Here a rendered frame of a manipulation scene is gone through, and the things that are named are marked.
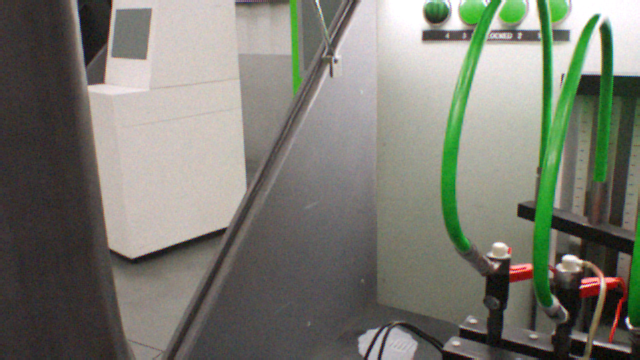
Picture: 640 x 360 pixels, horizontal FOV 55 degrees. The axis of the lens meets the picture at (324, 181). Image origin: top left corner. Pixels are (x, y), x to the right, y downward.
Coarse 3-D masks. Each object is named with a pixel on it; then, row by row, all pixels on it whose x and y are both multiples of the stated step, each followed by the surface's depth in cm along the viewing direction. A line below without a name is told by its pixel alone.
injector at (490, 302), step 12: (504, 264) 73; (492, 276) 74; (504, 276) 73; (492, 288) 74; (504, 288) 74; (492, 300) 72; (504, 300) 74; (492, 312) 75; (492, 324) 75; (492, 336) 76
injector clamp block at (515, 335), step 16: (480, 320) 82; (464, 336) 81; (480, 336) 79; (512, 336) 78; (528, 336) 78; (544, 336) 78; (448, 352) 75; (464, 352) 75; (480, 352) 75; (496, 352) 75; (512, 352) 74; (528, 352) 76; (544, 352) 75; (576, 352) 74
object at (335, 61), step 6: (312, 0) 89; (318, 6) 90; (318, 12) 90; (318, 18) 91; (324, 24) 91; (324, 30) 92; (324, 36) 92; (330, 48) 94; (330, 54) 94; (324, 60) 95; (330, 60) 94; (336, 60) 94; (330, 66) 95; (336, 66) 95; (330, 72) 95; (336, 72) 95
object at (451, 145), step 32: (544, 0) 75; (480, 32) 58; (544, 32) 79; (544, 64) 82; (544, 96) 84; (448, 128) 55; (544, 128) 86; (448, 160) 55; (448, 192) 56; (448, 224) 58
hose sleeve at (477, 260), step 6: (468, 240) 62; (474, 246) 62; (462, 252) 62; (468, 252) 62; (474, 252) 62; (480, 252) 65; (468, 258) 63; (474, 258) 63; (480, 258) 65; (486, 258) 67; (474, 264) 65; (480, 264) 66; (486, 264) 67; (480, 270) 67; (486, 270) 68
